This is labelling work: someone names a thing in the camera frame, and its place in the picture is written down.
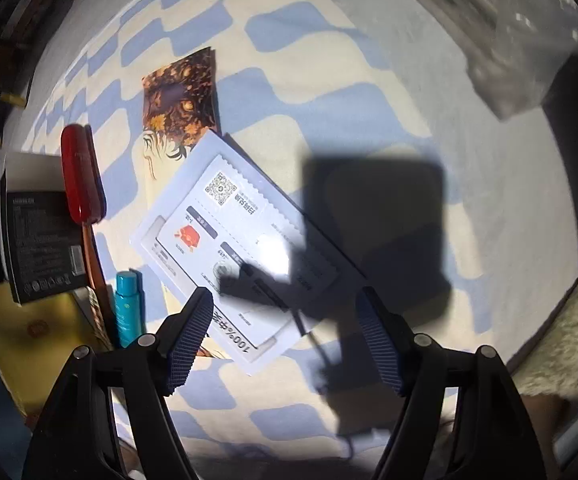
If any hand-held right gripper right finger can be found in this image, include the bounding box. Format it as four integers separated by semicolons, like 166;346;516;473
355;286;547;480

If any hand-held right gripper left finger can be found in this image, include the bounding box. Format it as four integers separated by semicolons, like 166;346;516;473
22;286;215;480

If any small teal plastic bottle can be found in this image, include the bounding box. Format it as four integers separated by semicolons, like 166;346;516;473
115;270;145;350

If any white printed leaflet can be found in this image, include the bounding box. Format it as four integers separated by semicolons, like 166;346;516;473
134;129;368;377

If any gold cardboard box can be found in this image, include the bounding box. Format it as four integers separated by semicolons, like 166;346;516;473
0;282;115;416

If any black product box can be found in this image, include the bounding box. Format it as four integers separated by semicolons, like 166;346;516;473
0;152;88;306

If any red oblong case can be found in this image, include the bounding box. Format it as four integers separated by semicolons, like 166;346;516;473
60;124;106;224

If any long printed paper box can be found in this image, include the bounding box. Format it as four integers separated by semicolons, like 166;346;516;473
142;47;232;361

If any person's right leg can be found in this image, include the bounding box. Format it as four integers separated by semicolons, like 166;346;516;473
514;392;574;441

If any white fluffy slipper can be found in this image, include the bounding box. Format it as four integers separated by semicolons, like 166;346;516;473
511;272;578;401

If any blue and cream checkered mat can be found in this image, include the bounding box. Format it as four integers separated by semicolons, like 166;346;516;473
24;0;578;461

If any black chair with gold feet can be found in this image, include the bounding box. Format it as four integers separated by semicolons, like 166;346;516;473
0;0;75;151

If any clear plastic wrapped bundle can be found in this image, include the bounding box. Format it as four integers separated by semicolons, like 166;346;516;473
369;0;578;121

